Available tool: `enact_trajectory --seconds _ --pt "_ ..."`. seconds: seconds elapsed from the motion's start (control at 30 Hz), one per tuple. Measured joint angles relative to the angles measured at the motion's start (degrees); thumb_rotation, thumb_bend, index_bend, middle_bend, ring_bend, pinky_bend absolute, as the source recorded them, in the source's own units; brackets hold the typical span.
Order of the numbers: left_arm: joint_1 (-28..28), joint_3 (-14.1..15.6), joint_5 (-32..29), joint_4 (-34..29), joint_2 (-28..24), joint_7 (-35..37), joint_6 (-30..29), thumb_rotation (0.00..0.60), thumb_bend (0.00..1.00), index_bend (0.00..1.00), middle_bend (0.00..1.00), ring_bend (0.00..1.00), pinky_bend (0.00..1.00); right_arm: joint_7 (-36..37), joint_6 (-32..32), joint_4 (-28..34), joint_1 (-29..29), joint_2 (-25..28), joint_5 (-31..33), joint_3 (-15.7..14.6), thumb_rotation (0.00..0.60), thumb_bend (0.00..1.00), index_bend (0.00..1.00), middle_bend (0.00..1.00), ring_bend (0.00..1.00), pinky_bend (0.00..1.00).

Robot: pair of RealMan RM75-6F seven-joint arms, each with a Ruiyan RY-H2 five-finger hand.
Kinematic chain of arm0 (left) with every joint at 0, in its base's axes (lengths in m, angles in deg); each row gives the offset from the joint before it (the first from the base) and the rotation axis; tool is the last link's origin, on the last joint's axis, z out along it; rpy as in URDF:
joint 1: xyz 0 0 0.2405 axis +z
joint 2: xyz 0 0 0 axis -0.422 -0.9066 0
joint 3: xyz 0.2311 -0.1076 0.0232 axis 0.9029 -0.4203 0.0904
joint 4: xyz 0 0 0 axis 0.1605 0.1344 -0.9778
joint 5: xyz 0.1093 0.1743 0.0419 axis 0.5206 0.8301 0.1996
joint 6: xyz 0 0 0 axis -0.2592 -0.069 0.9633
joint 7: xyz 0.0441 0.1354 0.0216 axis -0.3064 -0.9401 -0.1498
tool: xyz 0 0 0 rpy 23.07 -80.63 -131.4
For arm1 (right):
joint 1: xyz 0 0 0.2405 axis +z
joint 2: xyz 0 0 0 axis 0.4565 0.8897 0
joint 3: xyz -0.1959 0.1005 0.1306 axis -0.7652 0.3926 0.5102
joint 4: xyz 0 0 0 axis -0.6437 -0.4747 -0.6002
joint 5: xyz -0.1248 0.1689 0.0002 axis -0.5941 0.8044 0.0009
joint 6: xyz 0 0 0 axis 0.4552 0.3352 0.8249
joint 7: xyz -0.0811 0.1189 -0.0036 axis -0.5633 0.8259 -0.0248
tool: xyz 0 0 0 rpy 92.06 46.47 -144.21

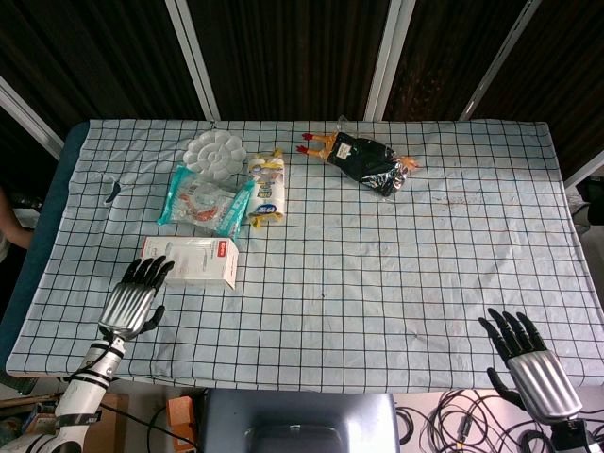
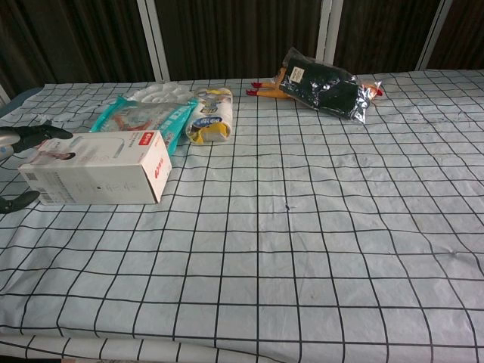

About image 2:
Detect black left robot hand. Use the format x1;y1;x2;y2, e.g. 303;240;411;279
0;124;74;215

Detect white cardboard product box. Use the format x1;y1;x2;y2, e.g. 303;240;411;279
17;130;173;206

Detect teal plastic package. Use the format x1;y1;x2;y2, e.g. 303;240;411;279
88;95;198;157

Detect white crinkled plastic bag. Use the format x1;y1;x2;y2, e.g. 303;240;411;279
127;82;196;105

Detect white yellow snack bag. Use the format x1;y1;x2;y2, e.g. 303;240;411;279
184;86;234;146

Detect dark curtain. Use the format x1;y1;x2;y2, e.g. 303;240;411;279
0;0;484;100

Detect yellow rubber chicken toy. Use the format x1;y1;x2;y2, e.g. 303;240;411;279
246;67;383;104

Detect white black grid tablecloth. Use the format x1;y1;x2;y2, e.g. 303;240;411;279
0;69;484;355

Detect dark cloth in clear bag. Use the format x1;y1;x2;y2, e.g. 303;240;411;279
278;46;368;125

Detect white partition frame post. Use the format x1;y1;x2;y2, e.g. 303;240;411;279
417;0;453;71
136;0;170;83
314;0;344;64

